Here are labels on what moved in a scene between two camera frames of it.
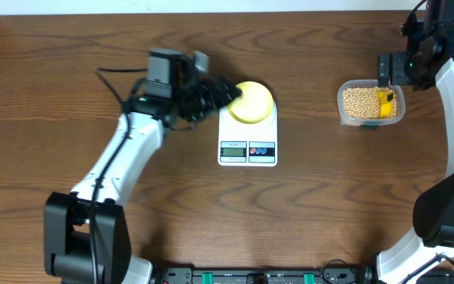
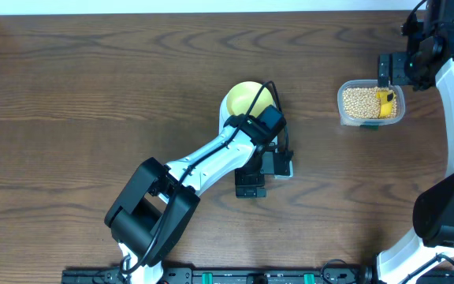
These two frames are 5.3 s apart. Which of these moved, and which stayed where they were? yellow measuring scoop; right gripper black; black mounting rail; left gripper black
Moved: left gripper black
Stayed: right gripper black; black mounting rail; yellow measuring scoop
